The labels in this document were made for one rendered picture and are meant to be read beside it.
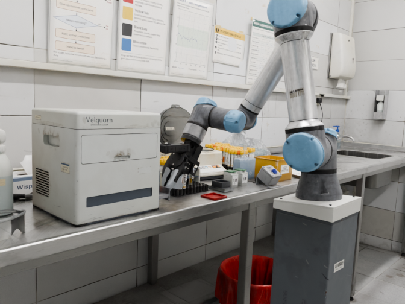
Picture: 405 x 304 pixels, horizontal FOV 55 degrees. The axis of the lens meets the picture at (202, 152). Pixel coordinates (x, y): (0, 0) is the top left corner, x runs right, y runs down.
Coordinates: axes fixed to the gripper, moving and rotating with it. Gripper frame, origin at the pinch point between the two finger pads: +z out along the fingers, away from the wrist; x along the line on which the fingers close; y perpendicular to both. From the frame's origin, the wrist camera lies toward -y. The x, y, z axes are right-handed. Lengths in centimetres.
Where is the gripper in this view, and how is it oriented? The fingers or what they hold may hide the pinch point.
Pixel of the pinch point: (164, 189)
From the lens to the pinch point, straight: 128.0
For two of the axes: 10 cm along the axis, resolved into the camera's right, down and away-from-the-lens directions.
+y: 5.8, 4.4, 6.9
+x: -7.2, -1.1, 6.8
